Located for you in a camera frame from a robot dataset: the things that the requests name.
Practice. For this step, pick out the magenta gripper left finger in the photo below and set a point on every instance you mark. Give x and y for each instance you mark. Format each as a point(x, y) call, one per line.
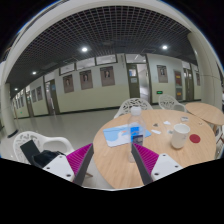
point(72, 167)

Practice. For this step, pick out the white chair behind table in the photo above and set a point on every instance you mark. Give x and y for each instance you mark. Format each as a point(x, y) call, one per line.
point(126, 106)

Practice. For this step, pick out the framed portrait poster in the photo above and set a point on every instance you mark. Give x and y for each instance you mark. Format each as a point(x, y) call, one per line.
point(107, 76)
point(162, 74)
point(68, 84)
point(86, 79)

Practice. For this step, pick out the black bag on chair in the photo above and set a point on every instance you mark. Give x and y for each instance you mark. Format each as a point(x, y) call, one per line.
point(35, 157)

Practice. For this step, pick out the light blue table mat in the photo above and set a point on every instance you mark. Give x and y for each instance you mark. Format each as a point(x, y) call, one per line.
point(119, 135)

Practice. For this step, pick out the white chair far right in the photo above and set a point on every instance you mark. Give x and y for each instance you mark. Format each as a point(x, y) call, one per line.
point(170, 103)

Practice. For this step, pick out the clear plastic water bottle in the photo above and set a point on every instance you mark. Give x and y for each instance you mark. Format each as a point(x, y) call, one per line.
point(136, 126)

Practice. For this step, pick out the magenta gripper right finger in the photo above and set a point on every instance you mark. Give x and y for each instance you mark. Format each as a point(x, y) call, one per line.
point(153, 166)

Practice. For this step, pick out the round wooden table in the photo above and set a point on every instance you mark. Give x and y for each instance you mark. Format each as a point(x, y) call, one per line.
point(113, 164)
point(206, 112)

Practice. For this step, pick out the green exit sign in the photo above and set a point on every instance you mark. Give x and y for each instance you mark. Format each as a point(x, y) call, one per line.
point(159, 92)

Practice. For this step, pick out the small white card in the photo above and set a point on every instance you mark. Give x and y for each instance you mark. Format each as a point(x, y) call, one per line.
point(184, 118)

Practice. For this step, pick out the white paper cup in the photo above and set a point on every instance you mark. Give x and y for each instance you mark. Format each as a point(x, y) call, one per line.
point(180, 135)

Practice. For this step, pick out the white chair at left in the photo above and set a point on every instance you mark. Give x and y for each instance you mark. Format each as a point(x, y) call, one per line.
point(42, 143)

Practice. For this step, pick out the open doorway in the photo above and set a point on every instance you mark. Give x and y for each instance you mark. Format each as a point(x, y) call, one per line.
point(138, 79)

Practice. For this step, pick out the red round coaster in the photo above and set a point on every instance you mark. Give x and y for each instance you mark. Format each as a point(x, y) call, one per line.
point(194, 138)

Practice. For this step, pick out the white paper scrap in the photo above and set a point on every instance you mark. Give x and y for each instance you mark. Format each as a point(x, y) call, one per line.
point(156, 132)

